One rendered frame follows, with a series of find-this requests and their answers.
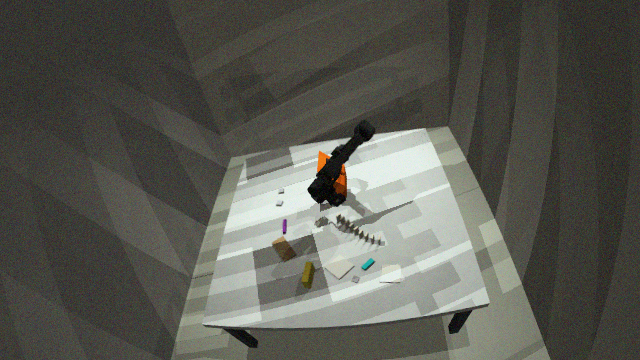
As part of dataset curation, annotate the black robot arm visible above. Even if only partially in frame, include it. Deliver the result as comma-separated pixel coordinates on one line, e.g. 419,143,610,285
307,120,376,204

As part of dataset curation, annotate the cyan rectangular block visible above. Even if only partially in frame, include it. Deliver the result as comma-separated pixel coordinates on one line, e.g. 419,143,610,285
362,258,374,271

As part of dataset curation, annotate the yellow rectangular block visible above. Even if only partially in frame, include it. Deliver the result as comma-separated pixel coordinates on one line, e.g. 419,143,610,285
301,262,315,289

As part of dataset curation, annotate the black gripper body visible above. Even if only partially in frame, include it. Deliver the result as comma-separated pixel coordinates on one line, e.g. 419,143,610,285
323,183,346,207

